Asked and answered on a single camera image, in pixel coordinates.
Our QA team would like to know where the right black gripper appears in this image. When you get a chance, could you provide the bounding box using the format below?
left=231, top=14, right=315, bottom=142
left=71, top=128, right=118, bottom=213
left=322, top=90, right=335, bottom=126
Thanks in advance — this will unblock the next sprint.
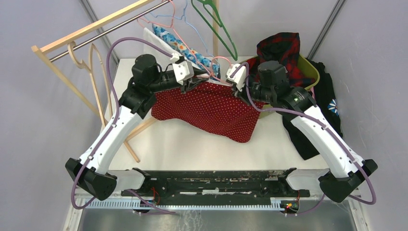
left=232, top=74, right=275, bottom=105

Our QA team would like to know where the green hanger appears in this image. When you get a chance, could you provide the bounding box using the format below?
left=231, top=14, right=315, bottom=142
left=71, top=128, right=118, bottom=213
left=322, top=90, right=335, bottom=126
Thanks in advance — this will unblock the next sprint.
left=191, top=0, right=238, bottom=61

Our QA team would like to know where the red polka dot garment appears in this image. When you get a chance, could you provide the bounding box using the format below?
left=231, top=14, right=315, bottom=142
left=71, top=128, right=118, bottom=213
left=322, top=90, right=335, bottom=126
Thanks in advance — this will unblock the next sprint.
left=151, top=82, right=260, bottom=143

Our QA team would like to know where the red plaid shirt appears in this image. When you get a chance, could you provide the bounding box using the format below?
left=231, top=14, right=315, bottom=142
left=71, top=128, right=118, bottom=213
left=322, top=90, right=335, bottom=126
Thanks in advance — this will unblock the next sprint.
left=247, top=32, right=316, bottom=87

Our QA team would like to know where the pink hanger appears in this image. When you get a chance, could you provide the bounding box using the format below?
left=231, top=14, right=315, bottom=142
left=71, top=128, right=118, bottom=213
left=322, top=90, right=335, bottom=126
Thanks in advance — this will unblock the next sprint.
left=196, top=55, right=232, bottom=82
left=137, top=0, right=211, bottom=74

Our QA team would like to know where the white garment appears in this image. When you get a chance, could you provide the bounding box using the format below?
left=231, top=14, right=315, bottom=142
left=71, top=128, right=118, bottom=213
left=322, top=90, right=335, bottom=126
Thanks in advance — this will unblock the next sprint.
left=142, top=28, right=181, bottom=69

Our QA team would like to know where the wooden hanger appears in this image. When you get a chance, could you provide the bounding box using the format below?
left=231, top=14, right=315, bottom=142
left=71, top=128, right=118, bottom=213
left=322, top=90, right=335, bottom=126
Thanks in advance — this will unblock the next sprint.
left=67, top=41, right=113, bottom=125

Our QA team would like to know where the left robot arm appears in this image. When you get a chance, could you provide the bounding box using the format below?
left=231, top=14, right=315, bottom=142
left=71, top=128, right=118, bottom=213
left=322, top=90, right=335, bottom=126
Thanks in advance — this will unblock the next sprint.
left=65, top=54, right=206, bottom=201

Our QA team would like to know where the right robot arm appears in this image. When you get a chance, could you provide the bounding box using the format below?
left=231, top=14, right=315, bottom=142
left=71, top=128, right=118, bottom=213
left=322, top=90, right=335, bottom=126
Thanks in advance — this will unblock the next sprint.
left=226, top=61, right=378, bottom=205

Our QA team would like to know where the green plastic basket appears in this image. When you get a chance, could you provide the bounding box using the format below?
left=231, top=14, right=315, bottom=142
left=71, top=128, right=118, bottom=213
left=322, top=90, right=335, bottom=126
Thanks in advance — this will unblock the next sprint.
left=241, top=54, right=320, bottom=119

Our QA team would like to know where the blue floral garment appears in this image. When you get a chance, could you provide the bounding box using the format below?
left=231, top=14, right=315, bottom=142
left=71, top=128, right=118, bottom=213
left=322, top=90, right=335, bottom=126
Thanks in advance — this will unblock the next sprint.
left=152, top=24, right=203, bottom=65

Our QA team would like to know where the black garment with flower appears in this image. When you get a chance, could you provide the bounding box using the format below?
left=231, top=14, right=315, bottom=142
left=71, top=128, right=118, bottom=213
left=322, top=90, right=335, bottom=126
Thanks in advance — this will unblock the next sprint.
left=282, top=60, right=343, bottom=160

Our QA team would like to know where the wooden clothes rack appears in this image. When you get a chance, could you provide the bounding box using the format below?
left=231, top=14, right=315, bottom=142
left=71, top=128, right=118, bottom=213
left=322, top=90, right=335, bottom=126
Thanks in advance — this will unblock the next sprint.
left=31, top=0, right=220, bottom=163

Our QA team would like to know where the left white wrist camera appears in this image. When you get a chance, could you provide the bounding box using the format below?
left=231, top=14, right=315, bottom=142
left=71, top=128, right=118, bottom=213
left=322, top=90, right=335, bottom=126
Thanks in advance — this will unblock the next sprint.
left=170, top=53, right=194, bottom=85

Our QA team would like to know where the blue wire hanger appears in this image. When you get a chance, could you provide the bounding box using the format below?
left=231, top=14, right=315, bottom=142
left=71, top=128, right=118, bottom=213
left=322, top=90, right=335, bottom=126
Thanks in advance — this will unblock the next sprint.
left=149, top=0, right=215, bottom=58

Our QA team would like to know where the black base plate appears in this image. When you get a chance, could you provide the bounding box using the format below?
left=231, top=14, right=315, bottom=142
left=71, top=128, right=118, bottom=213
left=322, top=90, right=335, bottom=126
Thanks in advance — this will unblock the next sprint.
left=135, top=170, right=310, bottom=206

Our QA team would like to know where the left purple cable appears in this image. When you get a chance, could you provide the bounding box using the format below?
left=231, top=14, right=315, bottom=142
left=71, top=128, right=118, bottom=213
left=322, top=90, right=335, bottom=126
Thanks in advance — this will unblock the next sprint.
left=70, top=37, right=178, bottom=210

